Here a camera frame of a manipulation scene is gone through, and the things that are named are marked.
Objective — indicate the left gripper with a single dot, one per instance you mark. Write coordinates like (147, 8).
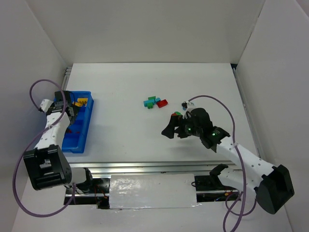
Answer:
(73, 110)

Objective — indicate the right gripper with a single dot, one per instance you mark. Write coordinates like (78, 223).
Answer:
(180, 126)

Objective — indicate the yellow studded lego plate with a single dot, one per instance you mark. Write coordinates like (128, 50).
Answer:
(80, 104)

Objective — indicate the long yellow lego brick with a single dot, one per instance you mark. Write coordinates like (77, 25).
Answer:
(82, 100)

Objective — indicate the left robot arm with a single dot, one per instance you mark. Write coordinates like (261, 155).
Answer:
(46, 164)

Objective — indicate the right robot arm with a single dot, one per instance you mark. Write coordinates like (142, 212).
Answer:
(272, 185)

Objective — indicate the red square lego brick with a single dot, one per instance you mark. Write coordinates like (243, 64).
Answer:
(162, 103)

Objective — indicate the small green lego brick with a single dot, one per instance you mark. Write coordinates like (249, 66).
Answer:
(150, 105)

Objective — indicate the blue compartment bin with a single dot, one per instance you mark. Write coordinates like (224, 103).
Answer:
(75, 143)

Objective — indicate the long teal lego brick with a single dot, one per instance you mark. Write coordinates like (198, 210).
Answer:
(148, 101)

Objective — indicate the white taped panel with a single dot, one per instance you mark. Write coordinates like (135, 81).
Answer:
(152, 191)

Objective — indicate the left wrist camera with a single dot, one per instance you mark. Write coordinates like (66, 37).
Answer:
(45, 105)

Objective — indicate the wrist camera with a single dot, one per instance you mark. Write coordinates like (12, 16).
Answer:
(187, 107)
(45, 105)

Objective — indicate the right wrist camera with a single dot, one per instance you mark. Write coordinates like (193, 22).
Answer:
(187, 107)

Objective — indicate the aluminium front rail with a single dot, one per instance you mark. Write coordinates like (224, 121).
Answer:
(167, 167)

